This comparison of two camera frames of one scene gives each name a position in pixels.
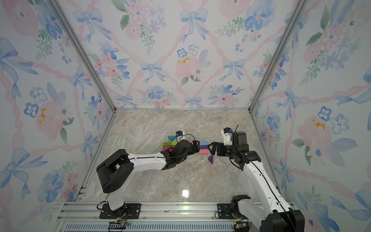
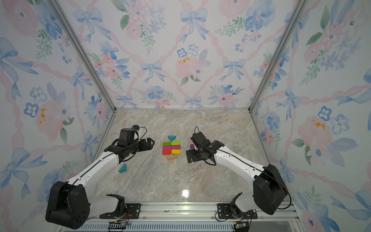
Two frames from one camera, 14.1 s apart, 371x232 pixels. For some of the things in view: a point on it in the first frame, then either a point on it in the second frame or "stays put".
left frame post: [82, 47] stays put
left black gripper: [196, 148] to [145, 146]
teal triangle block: [171, 137] stays put
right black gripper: [221, 145] to [193, 155]
